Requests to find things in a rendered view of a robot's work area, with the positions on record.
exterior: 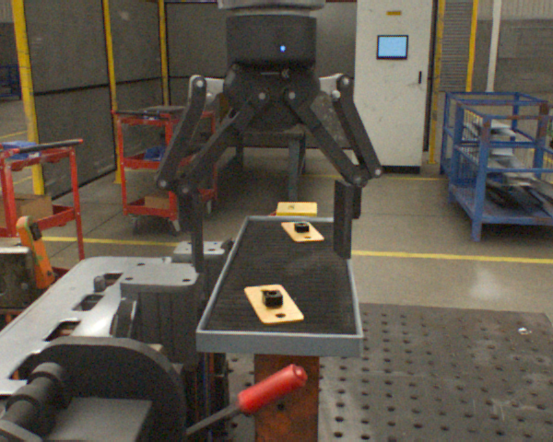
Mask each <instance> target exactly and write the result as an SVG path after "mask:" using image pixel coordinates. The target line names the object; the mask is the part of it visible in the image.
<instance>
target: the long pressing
mask: <svg viewBox="0 0 553 442"><path fill-rule="evenodd" d="M139 262H152V263H174V260H173V258H171V257H164V258H148V257H108V256H99V257H92V258H87V259H85V260H83V261H81V262H79V263H78V264H77V265H76V266H74V267H73V268H72V269H71V270H70V271H69V272H68V273H66V274H65V275H64V276H63V277H62V278H61V279H60V280H58V281H57V282H56V283H55V284H54V285H53V286H52V287H50V288H49V289H48V290H47V291H46V292H45V293H44V294H42V295H41V296H40V297H39V298H38V299H37V300H36V301H34V302H33V303H32V304H31V305H30V306H29V307H28V308H26V309H25V310H24V311H23V312H22V313H21V314H20V315H19V316H17V317H16V318H15V319H14V320H13V321H12V322H10V323H9V324H8V325H7V326H6V327H5V328H4V329H3V330H1V331H0V395H9V396H12V395H13V393H14V392H15V391H16V390H17V389H18V388H20V387H21V386H24V385H26V382H27V380H11V379H9V378H10V377H11V376H12V375H13V374H14V373H15V371H16V370H17V369H18V368H19V367H20V366H21V365H22V364H23V363H24V362H25V361H26V360H27V359H28V358H29V357H30V356H31V355H35V354H38V353H39V352H40V351H41V349H42V348H43V347H44V346H45V345H46V344H48V343H49V342H45V340H46V338H47V337H48V336H49V335H50V334H51V333H52V332H53V331H54V330H55V329H56V328H57V327H58V326H59V325H60V324H61V323H62V322H65V321H78V322H80V323H79V324H78V325H77V326H76V328H75V329H74V330H73V331H72V332H71V333H70V334H69V336H71V335H74V336H97V337H112V335H110V334H109V331H110V325H111V320H112V315H113V313H114V312H115V310H116V309H117V308H118V305H119V303H120V301H121V293H120V281H121V279H122V278H123V277H124V276H125V275H126V273H127V272H129V270H130V269H131V268H132V267H133V265H134V264H136V263H139ZM109 273H121V274H122V275H121V277H120V278H119V279H118V280H117V281H116V282H115V283H114V285H112V286H105V287H106V289H105V290H104V291H103V292H93V290H94V288H93V279H94V277H96V276H98V275H99V276H103V277H105V276H106V275H107V274H109ZM72 288H75V289H72ZM92 295H94V296H103V297H102V298H101V300H100V301H99V302H98V303H97V304H96V305H95V307H94V308H93V309H92V310H89V311H73V310H74V309H75V308H76V306H77V305H78V304H79V303H80V302H81V301H82V300H83V299H84V298H85V297H87V296H92Z"/></svg>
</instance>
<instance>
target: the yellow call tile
mask: <svg viewBox="0 0 553 442"><path fill-rule="evenodd" d="M276 216H315V217H317V204H316V203H279V204H278V208H277V211H276Z"/></svg>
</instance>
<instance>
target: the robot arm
mask: <svg viewBox="0 0 553 442"><path fill-rule="evenodd" d="M217 5H218V8H219V9H222V10H226V11H232V17H226V18H225V20H226V57H227V69H226V74H225V75H224V77H223V79H222V80H220V79H212V78H204V77H202V76H197V75H195V76H191V78H190V79H189V87H188V100H187V104H186V106H185V108H184V110H183V113H182V116H181V118H180V120H179V122H178V124H177V126H176V129H175V131H174V133H173V135H172V137H171V140H170V142H169V144H168V147H167V149H166V151H165V153H164V156H163V158H162V160H161V161H160V164H159V167H158V169H157V172H156V174H155V176H154V180H155V182H156V185H157V187H158V189H160V190H162V191H168V192H173V193H175V194H176V196H177V215H178V224H179V227H180V229H181V231H182V232H187V231H191V250H192V264H193V267H194V270H195V272H196V273H203V272H204V271H205V266H204V241H203V216H202V194H201V193H200V191H199V190H198V189H197V188H196V187H197V186H198V184H199V183H200V182H201V180H202V179H203V178H204V177H205V175H206V174H207V173H208V171H209V170H211V169H212V167H213V166H214V165H215V163H216V162H217V161H218V159H219V158H220V157H221V156H222V154H223V153H224V152H225V151H226V149H227V148H228V147H229V145H230V144H231V143H232V141H233V140H234V139H235V138H236V137H237V136H238V135H239V134H240V133H241V132H242V131H243V130H244V128H245V127H246V126H247V125H248V126H250V127H252V128H254V129H256V130H266V129H269V128H272V127H277V128H281V129H291V127H293V126H295V125H297V124H298V125H299V126H300V128H301V129H303V130H304V132H305V133H306V134H307V135H308V136H309V137H310V138H311V139H312V140H313V142H314V143H315V144H316V145H317V147H318V148H319V149H320V150H321V151H322V153H323V154H324V155H325V157H326V158H327V159H328V160H329V161H330V163H331V164H332V165H333V166H334V168H335V169H336V170H337V171H338V173H339V174H340V175H341V176H342V178H343V179H344V180H335V194H334V229H333V251H334V252H335V253H336V254H337V255H338V256H339V257H340V258H341V259H343V260H350V259H351V240H352V219H359V217H360V214H361V193H362V188H364V187H365V186H366V185H367V183H368V180H371V179H373V178H375V179H378V178H380V177H381V176H382V174H383V169H382V165H381V163H380V161H379V159H378V157H377V155H376V152H375V150H374V148H373V145H372V143H371V140H370V138H369V136H368V133H367V131H366V129H365V126H364V124H363V122H362V120H361V118H360V116H359V112H358V110H357V108H356V105H355V103H354V101H353V91H352V79H351V77H350V76H349V75H343V74H333V75H331V76H328V77H322V78H319V77H318V75H317V73H316V69H315V66H316V28H317V18H316V17H310V11H316V10H320V9H323V8H324V6H325V0H218V3H217ZM320 90H322V92H323V93H324V95H325V97H326V98H327V99H328V100H332V103H333V106H334V109H335V113H336V115H337V117H338V119H339V121H340V123H341V125H342V127H343V130H344V132H345V134H346V136H347V140H348V141H349V143H350V146H351V148H352V150H353V152H354V155H355V157H356V159H357V161H358V163H359V166H358V167H356V166H355V165H354V163H353V162H352V161H351V160H350V159H349V157H348V156H347V155H346V153H345V152H344V151H343V150H342V148H341V147H340V146H339V145H338V143H337V142H336V141H335V139H334V138H333V137H332V136H331V135H330V134H329V133H328V132H327V130H326V129H325V128H324V126H323V125H322V122H321V121H320V119H319V118H318V117H317V116H316V114H315V113H314V112H313V111H312V109H311V108H310V106H311V105H312V103H313V102H314V100H315V99H316V97H317V96H318V95H319V93H320ZM220 92H222V94H223V96H224V97H225V98H226V100H227V101H228V102H229V104H230V105H231V107H232V109H231V110H230V111H229V113H228V114H227V115H226V117H225V118H224V119H223V121H222V123H221V125H220V126H219V127H218V128H217V129H216V131H215V132H214V133H213V134H212V136H211V137H210V138H209V140H208V141H207V142H206V144H205V145H204V146H203V147H202V149H201V150H200V151H199V153H198V154H197V155H196V156H195V158H194V159H193V160H192V162H191V163H190V164H189V166H188V167H187V168H186V169H185V171H184V172H183V173H182V175H181V176H180V177H177V176H175V174H176V172H177V169H178V167H179V166H180V164H181V162H182V158H183V156H184V154H185V151H186V149H187V147H188V145H189V144H190V141H191V139H192V137H193V135H194V131H195V129H196V127H197V125H198V123H199V121H200V119H201V117H202V114H203V112H204V108H205V105H206V104H210V103H212V102H213V100H214V98H215V96H216V95H217V93H220Z"/></svg>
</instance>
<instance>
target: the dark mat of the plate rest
mask: <svg viewBox="0 0 553 442"><path fill-rule="evenodd" d="M292 222H295V221H249V223H248V226H247V227H246V229H245V232H244V234H243V237H242V240H241V243H240V246H239V248H238V250H237V252H236V254H235V257H234V259H233V262H232V264H231V266H230V268H229V272H228V275H227V277H226V280H225V282H224V284H223V286H222V288H221V291H220V293H219V296H218V300H217V302H216V305H215V306H214V309H213V311H212V314H211V316H210V319H209V321H208V324H207V325H206V329H205V331H220V332H279V333H309V334H339V335H356V329H355V321H354V313H353V306H352V299H351V293H350V286H349V279H348V271H347V260H343V259H341V258H340V257H339V256H338V255H337V254H336V253H335V252H334V251H333V229H334V222H308V223H309V224H310V225H311V226H312V227H313V228H314V229H315V230H316V231H317V232H318V233H319V234H320V235H321V236H322V237H323V238H324V241H322V242H309V243H295V242H294V241H293V240H292V239H291V237H290V236H289V235H288V233H287V232H286V231H285V230H284V228H283V227H282V226H281V224H282V223H292ZM264 285H281V286H282V287H283V288H284V290H285V291H286V292H287V294H288V296H289V297H290V298H291V300H292V301H293V303H294V304H295V305H296V307H297V308H298V310H299V311H300V313H301V314H302V316H303V321H301V322H295V323H287V324H279V325H271V326H265V325H263V324H262V323H261V321H260V320H259V318H258V316H257V315H256V313H255V311H254V309H253V306H252V305H251V303H250V301H249V299H248V297H247V296H246V295H245V292H244V289H245V288H247V287H255V286H264Z"/></svg>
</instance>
